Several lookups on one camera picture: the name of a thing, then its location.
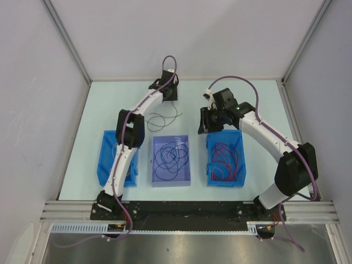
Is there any purple cable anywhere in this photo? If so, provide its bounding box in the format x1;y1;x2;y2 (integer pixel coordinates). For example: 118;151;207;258
206;76;320;252
52;55;178;247

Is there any slotted cable duct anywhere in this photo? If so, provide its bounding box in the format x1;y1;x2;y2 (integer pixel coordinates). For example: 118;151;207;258
51;223;274;236

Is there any orange red wire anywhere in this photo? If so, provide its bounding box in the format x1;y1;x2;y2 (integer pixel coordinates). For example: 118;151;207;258
211;148;239;182

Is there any middle purple tray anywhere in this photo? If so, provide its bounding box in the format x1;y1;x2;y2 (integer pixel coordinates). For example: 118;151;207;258
151;135;191;188

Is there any left blue bin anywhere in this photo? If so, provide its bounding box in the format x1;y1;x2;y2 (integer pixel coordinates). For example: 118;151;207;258
97;130;138;187

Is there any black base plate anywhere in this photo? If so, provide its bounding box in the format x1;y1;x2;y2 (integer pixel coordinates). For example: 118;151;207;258
90;200;287;240

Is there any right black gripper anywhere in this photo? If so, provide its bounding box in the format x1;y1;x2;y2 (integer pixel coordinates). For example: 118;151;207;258
197;107;226;135

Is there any blue bin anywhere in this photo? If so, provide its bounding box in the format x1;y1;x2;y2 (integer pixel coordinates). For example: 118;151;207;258
97;130;138;187
206;130;246;188

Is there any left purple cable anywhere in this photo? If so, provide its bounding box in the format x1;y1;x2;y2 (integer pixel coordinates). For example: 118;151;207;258
52;55;178;247

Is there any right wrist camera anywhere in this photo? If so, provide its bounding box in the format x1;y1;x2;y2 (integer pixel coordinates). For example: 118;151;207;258
203;89;217;109

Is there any right blue bin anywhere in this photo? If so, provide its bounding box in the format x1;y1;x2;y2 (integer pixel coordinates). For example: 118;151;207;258
206;130;246;188

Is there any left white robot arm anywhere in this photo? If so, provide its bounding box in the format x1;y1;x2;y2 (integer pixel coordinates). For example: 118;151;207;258
97;69;178;220

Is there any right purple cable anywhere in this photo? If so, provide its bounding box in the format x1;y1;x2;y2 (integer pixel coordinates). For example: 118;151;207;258
206;76;320;252

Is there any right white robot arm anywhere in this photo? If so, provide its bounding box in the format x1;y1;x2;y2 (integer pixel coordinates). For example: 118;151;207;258
198;88;318;221

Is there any dark blue wire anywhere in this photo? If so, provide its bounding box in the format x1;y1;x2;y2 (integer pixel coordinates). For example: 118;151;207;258
153;141;190;173

